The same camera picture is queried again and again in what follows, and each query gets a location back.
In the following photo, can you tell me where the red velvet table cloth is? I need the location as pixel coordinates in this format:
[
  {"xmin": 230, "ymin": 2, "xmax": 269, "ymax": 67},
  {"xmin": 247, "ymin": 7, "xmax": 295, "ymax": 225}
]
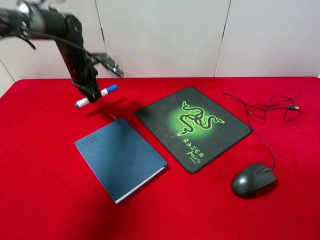
[{"xmin": 0, "ymin": 77, "xmax": 320, "ymax": 240}]

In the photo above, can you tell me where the blue and white marker pen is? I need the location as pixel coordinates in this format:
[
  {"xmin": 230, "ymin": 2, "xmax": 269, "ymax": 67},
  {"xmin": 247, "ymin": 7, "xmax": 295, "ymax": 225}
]
[{"xmin": 74, "ymin": 84, "xmax": 118, "ymax": 108}]

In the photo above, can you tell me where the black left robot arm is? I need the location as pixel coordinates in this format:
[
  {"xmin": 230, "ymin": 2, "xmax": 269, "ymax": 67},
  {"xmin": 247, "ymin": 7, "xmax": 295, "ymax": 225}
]
[{"xmin": 0, "ymin": 0, "xmax": 102, "ymax": 103}]

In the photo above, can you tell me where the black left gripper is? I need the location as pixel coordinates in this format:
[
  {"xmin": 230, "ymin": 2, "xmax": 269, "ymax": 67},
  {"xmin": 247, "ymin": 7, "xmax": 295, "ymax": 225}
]
[{"xmin": 65, "ymin": 51, "xmax": 102, "ymax": 103}]

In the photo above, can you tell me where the black green Razer mouse pad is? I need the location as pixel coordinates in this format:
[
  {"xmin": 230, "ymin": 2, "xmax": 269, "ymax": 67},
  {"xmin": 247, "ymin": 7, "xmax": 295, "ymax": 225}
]
[{"xmin": 135, "ymin": 86, "xmax": 252, "ymax": 173}]

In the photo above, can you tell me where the blue hardcover notebook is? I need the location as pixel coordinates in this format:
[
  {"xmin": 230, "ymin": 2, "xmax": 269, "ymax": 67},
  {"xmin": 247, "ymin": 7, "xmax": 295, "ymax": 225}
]
[{"xmin": 74, "ymin": 118, "xmax": 168, "ymax": 204}]

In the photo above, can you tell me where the black wired computer mouse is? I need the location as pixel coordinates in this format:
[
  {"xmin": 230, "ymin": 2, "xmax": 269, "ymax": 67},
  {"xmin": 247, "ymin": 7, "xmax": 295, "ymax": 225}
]
[{"xmin": 231, "ymin": 162, "xmax": 277, "ymax": 197}]

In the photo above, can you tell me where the black mouse cable with USB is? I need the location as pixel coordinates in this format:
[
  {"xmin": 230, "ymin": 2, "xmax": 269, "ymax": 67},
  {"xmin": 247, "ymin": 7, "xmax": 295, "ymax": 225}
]
[{"xmin": 221, "ymin": 91, "xmax": 302, "ymax": 172}]

